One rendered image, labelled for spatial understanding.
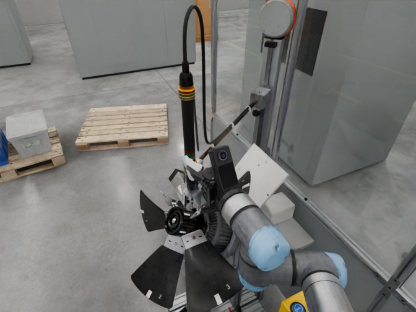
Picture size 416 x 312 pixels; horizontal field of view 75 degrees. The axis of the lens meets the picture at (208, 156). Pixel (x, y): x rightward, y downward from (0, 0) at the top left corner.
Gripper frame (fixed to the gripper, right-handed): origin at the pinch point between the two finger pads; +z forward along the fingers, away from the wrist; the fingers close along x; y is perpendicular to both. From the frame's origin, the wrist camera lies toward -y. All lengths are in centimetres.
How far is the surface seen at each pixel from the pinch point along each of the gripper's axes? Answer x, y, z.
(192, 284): -8, 50, -8
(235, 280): 5, 48, -14
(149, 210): -12, 56, 38
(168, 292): -16, 69, 3
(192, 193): -1.5, 19.2, 4.4
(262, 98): 48, 9, 38
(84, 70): -22, 140, 553
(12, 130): -116, 113, 286
